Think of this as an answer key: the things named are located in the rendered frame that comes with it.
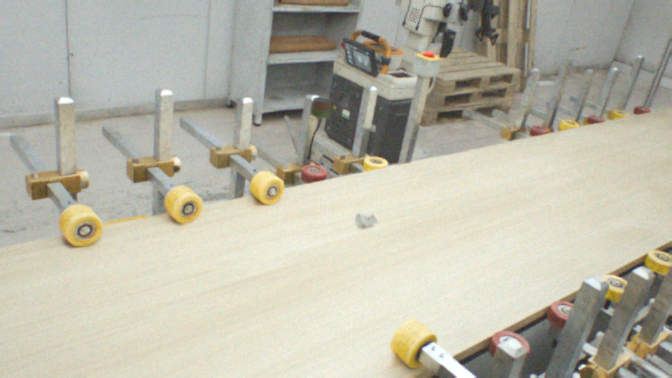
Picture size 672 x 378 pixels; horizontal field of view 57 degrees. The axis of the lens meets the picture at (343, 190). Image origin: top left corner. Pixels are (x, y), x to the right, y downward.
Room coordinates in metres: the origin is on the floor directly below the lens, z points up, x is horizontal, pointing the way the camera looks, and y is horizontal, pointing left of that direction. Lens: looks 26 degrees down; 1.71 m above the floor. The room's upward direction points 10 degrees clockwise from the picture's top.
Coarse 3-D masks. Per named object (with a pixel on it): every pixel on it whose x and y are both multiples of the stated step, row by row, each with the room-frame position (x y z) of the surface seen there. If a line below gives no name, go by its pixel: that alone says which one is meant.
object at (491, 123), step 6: (468, 108) 2.92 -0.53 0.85; (462, 114) 2.90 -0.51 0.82; (468, 114) 2.88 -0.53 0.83; (474, 114) 2.85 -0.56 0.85; (480, 114) 2.86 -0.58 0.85; (480, 120) 2.82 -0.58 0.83; (486, 120) 2.80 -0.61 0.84; (492, 120) 2.80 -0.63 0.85; (492, 126) 2.77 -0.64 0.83; (498, 126) 2.75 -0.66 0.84; (504, 126) 2.74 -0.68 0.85; (516, 132) 2.68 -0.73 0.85; (516, 138) 2.67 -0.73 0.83; (522, 138) 2.65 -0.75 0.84
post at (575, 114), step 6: (588, 72) 3.08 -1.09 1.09; (594, 72) 3.08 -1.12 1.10; (588, 78) 3.07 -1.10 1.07; (582, 84) 3.08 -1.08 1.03; (588, 84) 3.07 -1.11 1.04; (582, 90) 3.08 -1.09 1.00; (588, 90) 3.08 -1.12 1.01; (582, 96) 3.07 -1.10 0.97; (576, 102) 3.08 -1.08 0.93; (582, 102) 3.07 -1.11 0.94; (576, 108) 3.07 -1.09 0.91; (582, 108) 3.08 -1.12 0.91; (570, 114) 3.09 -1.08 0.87; (576, 114) 3.07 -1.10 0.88; (576, 120) 3.07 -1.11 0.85
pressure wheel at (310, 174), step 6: (306, 168) 1.76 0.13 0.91; (312, 168) 1.76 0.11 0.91; (318, 168) 1.78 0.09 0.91; (324, 168) 1.78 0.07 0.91; (306, 174) 1.72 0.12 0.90; (312, 174) 1.72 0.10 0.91; (318, 174) 1.73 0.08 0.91; (324, 174) 1.74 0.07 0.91; (306, 180) 1.72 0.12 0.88; (312, 180) 1.72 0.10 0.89; (318, 180) 1.72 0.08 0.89; (324, 180) 1.74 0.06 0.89
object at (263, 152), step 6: (252, 138) 2.03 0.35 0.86; (258, 144) 1.99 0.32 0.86; (258, 150) 1.96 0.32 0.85; (264, 150) 1.95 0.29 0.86; (270, 150) 1.95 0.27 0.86; (258, 156) 1.95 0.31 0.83; (264, 156) 1.93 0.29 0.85; (270, 156) 1.91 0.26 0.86; (276, 156) 1.91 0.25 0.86; (270, 162) 1.90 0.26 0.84; (276, 162) 1.88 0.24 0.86; (282, 162) 1.87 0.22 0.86; (294, 174) 1.80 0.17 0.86; (300, 174) 1.80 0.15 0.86; (294, 180) 1.80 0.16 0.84; (300, 180) 1.78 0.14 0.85
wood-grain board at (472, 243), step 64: (576, 128) 2.74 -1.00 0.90; (640, 128) 2.94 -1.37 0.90; (320, 192) 1.62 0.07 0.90; (384, 192) 1.70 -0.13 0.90; (448, 192) 1.79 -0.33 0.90; (512, 192) 1.88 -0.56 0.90; (576, 192) 1.98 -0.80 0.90; (640, 192) 2.09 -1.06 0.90; (0, 256) 1.05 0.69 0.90; (64, 256) 1.09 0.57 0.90; (128, 256) 1.13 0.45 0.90; (192, 256) 1.18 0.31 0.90; (256, 256) 1.22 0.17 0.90; (320, 256) 1.27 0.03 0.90; (384, 256) 1.33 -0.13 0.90; (448, 256) 1.39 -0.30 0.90; (512, 256) 1.45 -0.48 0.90; (576, 256) 1.51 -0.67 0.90; (640, 256) 1.58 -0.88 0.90; (0, 320) 0.87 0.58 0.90; (64, 320) 0.90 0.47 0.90; (128, 320) 0.93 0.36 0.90; (192, 320) 0.96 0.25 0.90; (256, 320) 0.99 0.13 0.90; (320, 320) 1.03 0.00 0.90; (384, 320) 1.07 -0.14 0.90; (448, 320) 1.11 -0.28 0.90; (512, 320) 1.15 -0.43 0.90
